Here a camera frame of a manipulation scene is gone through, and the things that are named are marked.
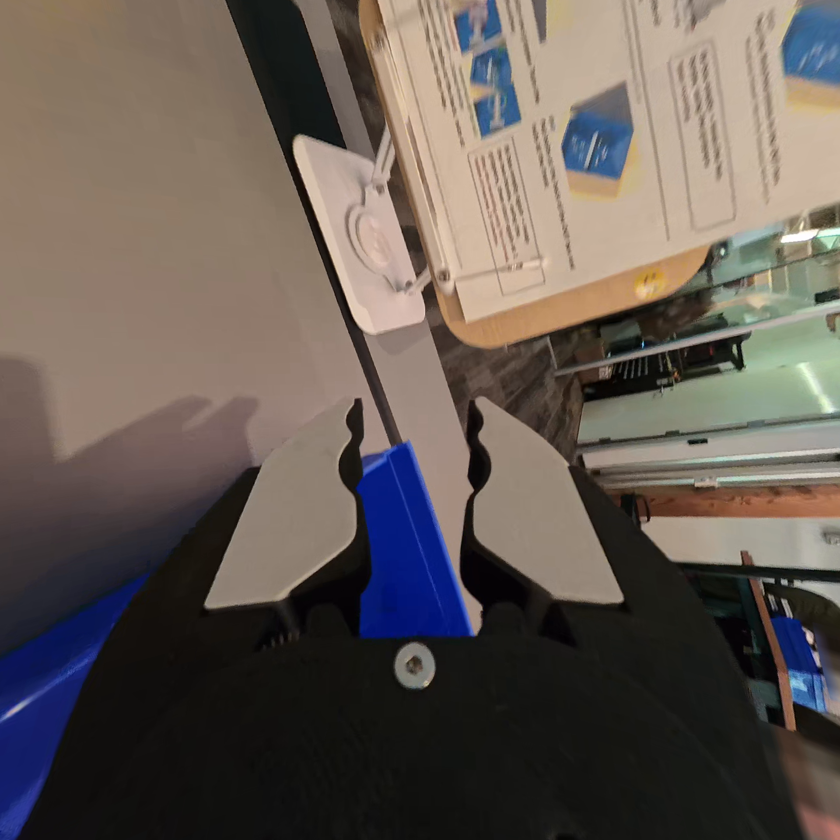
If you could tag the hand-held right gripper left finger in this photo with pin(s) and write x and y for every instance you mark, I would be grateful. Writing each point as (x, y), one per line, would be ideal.
(295, 525)

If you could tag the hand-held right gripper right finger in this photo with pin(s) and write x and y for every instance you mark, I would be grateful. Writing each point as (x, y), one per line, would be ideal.
(544, 525)

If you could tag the blue plastic bin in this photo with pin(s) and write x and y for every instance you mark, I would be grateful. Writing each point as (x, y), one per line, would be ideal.
(407, 538)

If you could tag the blue storage crate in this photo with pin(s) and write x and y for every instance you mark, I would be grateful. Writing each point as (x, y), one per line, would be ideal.
(797, 663)

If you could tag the white stand base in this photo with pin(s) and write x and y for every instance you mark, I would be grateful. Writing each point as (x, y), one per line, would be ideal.
(354, 229)

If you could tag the instruction sheet board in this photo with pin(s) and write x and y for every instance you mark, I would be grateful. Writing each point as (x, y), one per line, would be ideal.
(590, 131)

